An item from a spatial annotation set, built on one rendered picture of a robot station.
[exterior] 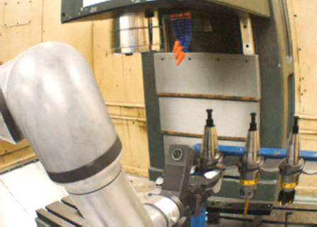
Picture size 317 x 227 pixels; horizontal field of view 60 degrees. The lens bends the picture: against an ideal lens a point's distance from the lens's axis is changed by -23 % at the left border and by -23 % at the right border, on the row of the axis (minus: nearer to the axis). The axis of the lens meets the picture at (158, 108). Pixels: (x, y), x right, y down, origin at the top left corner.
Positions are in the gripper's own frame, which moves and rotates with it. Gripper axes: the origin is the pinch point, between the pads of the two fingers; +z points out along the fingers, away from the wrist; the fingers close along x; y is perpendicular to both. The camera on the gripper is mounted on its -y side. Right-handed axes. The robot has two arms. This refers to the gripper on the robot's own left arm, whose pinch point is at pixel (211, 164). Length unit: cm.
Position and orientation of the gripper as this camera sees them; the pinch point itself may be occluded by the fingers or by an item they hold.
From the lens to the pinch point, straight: 79.1
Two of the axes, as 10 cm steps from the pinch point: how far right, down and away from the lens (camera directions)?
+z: 5.6, -2.3, 8.0
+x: 8.3, 0.6, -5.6
